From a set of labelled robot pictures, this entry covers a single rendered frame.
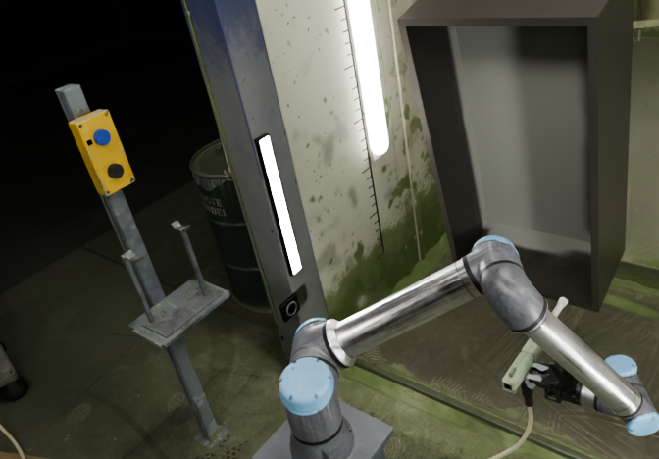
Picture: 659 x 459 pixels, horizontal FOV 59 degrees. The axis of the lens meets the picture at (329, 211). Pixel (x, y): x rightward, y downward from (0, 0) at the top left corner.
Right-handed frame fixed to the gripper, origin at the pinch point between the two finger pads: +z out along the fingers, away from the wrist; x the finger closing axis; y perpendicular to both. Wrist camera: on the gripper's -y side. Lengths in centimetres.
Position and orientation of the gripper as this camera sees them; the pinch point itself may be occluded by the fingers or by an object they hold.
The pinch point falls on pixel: (522, 368)
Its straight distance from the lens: 215.4
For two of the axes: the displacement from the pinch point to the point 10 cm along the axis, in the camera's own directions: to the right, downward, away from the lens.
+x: 6.0, -5.1, 6.1
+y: 2.6, 8.5, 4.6
